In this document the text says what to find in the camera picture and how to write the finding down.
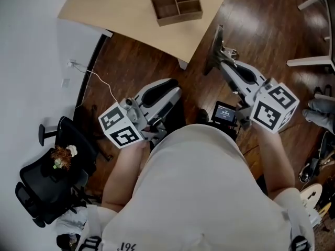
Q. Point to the white guitar body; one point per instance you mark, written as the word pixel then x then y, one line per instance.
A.
pixel 311 193

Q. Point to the brown compartment organizer box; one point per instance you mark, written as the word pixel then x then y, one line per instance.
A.
pixel 174 4

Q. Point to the small black screen device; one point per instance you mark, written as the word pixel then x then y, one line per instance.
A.
pixel 223 112

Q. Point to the white wall socket plate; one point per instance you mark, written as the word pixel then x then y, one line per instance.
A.
pixel 66 82

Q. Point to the white wall plug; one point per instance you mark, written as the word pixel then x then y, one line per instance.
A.
pixel 71 63

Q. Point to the person's white shirt torso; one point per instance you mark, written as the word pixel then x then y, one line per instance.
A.
pixel 199 192

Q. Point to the dried flower bouquet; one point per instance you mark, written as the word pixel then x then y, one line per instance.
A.
pixel 62 156

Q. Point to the person's right forearm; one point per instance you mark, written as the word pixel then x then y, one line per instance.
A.
pixel 274 163

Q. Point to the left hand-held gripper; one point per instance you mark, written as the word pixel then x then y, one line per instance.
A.
pixel 154 106

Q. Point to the person's left forearm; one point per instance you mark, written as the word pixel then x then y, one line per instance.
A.
pixel 123 171

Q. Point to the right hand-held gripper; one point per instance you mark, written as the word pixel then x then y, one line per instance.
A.
pixel 264 108

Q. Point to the person's dark shoe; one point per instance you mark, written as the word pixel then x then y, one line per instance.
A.
pixel 202 116

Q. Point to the black office chair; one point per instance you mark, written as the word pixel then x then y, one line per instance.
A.
pixel 52 182

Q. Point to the white desk frame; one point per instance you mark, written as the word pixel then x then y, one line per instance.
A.
pixel 308 61

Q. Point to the light wooden table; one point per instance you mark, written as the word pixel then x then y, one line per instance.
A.
pixel 125 12

